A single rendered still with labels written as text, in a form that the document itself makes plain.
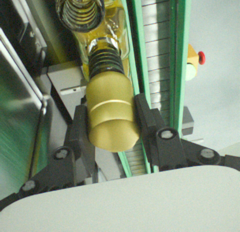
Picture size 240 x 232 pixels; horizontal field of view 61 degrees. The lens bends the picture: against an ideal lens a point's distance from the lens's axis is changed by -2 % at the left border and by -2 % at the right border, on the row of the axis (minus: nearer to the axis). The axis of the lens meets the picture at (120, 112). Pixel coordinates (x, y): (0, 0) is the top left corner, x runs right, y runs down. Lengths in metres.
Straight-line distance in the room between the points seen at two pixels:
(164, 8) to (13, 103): 0.31
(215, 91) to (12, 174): 0.73
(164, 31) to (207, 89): 0.41
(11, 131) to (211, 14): 0.55
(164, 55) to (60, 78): 0.24
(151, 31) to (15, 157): 0.34
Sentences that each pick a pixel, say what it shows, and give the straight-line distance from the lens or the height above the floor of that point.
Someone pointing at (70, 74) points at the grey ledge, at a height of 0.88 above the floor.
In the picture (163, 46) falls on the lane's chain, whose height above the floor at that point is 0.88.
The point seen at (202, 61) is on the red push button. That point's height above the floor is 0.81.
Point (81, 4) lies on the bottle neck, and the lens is 0.18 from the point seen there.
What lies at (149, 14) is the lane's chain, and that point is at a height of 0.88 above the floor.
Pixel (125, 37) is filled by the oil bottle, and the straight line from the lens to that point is 0.21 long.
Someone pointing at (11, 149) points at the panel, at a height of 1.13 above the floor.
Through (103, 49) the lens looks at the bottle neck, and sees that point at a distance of 0.18.
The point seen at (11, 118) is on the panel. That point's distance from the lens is 0.28.
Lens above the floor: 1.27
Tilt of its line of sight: 42 degrees down
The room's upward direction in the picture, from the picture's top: 171 degrees clockwise
